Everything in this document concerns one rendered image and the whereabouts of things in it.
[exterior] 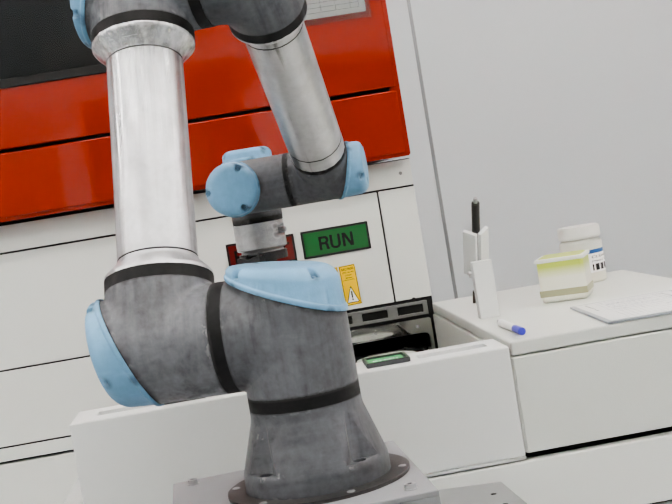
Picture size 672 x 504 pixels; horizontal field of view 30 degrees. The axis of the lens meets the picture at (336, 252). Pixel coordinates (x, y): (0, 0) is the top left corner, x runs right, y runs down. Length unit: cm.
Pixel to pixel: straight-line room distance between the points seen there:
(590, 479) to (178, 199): 65
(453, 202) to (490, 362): 214
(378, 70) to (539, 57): 168
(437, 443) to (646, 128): 238
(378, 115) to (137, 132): 84
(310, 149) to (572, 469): 53
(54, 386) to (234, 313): 99
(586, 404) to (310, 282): 51
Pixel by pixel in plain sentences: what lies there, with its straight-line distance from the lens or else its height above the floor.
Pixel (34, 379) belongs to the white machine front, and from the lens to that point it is 221.
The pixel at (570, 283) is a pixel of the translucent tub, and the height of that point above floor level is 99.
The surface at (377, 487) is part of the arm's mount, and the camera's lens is 124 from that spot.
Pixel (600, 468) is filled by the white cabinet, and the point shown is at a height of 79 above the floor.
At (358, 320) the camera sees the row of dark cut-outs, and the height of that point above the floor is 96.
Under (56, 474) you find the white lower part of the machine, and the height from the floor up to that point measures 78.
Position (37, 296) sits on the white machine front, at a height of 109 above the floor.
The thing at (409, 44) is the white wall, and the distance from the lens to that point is 371.
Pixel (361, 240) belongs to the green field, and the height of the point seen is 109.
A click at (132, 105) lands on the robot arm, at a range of 137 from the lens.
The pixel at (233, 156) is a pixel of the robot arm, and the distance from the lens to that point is 183.
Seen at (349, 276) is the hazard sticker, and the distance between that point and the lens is 217.
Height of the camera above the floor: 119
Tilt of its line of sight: 3 degrees down
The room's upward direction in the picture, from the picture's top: 9 degrees counter-clockwise
